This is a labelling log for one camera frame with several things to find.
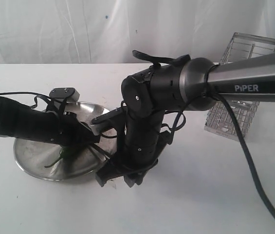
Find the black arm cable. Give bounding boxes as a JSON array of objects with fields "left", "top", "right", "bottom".
[
  {"left": 0, "top": 91, "right": 65, "bottom": 117},
  {"left": 100, "top": 65, "right": 275, "bottom": 234}
]

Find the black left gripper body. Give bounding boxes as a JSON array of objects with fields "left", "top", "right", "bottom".
[{"left": 44, "top": 111, "right": 89, "bottom": 146}]

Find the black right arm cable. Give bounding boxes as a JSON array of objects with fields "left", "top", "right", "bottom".
[{"left": 100, "top": 65, "right": 275, "bottom": 234}]

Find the round stainless steel plate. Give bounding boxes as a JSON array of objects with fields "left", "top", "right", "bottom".
[{"left": 14, "top": 101, "right": 116, "bottom": 181}]

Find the wire metal utensil basket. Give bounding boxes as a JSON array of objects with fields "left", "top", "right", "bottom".
[{"left": 204, "top": 32, "right": 275, "bottom": 141}]

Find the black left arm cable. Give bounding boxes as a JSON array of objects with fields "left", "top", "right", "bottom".
[{"left": 0, "top": 91, "right": 65, "bottom": 117}]

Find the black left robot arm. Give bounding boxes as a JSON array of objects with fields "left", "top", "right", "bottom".
[{"left": 0, "top": 95, "right": 100, "bottom": 146}]

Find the green chili pepper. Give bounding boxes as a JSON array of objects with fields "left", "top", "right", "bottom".
[{"left": 44, "top": 146, "right": 78, "bottom": 168}]

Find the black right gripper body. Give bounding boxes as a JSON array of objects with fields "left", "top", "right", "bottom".
[{"left": 112, "top": 114, "right": 172, "bottom": 188}]

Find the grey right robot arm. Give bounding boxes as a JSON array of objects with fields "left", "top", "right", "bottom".
[{"left": 92, "top": 51, "right": 275, "bottom": 186}]

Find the black handled kitchen knife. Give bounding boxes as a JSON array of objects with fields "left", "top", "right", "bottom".
[{"left": 91, "top": 144, "right": 112, "bottom": 160}]

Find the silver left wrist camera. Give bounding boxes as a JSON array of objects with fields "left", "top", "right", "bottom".
[{"left": 49, "top": 87, "right": 80, "bottom": 102}]

